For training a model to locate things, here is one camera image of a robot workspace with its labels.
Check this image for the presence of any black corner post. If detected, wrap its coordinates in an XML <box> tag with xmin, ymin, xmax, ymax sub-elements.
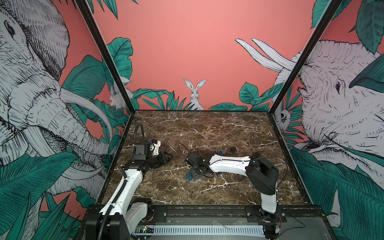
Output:
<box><xmin>76</xmin><ymin>0</ymin><xmax>136</xmax><ymax>115</ymax></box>
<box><xmin>269</xmin><ymin>0</ymin><xmax>342</xmax><ymax>116</ymax></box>

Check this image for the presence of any right camera black cable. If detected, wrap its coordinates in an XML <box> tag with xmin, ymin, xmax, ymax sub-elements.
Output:
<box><xmin>177</xmin><ymin>142</ymin><xmax>191</xmax><ymax>157</ymax></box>

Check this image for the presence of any left black corner post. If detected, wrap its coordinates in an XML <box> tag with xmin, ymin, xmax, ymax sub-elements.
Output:
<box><xmin>76</xmin><ymin>0</ymin><xmax>136</xmax><ymax>115</ymax></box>

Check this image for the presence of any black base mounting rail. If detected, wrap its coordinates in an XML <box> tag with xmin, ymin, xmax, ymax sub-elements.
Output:
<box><xmin>138</xmin><ymin>205</ymin><xmax>323</xmax><ymax>225</ymax></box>

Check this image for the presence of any white slotted cable duct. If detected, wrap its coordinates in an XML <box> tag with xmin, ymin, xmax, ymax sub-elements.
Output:
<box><xmin>134</xmin><ymin>225</ymin><xmax>265</xmax><ymax>237</ymax></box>

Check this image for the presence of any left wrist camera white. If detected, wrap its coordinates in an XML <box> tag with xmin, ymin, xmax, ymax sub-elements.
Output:
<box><xmin>150</xmin><ymin>140</ymin><xmax>161</xmax><ymax>156</ymax></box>

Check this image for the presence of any small green circuit board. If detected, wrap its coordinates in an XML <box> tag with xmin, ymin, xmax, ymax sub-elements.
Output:
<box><xmin>135</xmin><ymin>225</ymin><xmax>155</xmax><ymax>235</ymax></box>

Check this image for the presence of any right black corner post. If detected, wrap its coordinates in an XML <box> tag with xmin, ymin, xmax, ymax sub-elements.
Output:
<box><xmin>269</xmin><ymin>0</ymin><xmax>342</xmax><ymax>116</ymax></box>

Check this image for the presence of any left camera black cable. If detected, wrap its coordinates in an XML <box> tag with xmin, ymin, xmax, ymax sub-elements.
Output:
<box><xmin>133</xmin><ymin>122</ymin><xmax>147</xmax><ymax>145</ymax></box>

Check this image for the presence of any camera black cable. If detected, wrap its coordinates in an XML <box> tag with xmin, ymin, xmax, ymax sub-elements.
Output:
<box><xmin>133</xmin><ymin>122</ymin><xmax>147</xmax><ymax>145</ymax></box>
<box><xmin>177</xmin><ymin>142</ymin><xmax>191</xmax><ymax>157</ymax></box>

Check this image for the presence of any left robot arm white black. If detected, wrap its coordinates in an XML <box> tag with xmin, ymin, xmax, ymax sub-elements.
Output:
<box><xmin>83</xmin><ymin>140</ymin><xmax>173</xmax><ymax>240</ymax></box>

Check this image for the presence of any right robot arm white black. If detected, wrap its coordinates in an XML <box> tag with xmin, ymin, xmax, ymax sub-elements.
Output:
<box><xmin>185</xmin><ymin>152</ymin><xmax>285</xmax><ymax>224</ymax></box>

